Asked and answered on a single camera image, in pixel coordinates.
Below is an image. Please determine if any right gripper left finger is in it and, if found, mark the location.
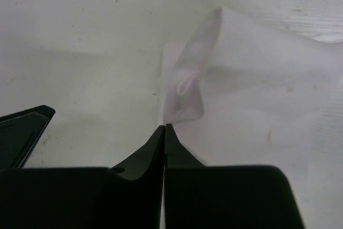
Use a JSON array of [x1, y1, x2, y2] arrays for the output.
[[111, 125, 165, 183]]

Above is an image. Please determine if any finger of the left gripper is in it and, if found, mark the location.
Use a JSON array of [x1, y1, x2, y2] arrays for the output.
[[1, 105, 55, 170]]

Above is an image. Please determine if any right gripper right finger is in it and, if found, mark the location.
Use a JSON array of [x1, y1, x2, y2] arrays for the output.
[[165, 124, 205, 168]]

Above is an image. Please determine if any white tank top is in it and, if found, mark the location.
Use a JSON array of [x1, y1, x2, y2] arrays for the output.
[[159, 7, 342, 228]]

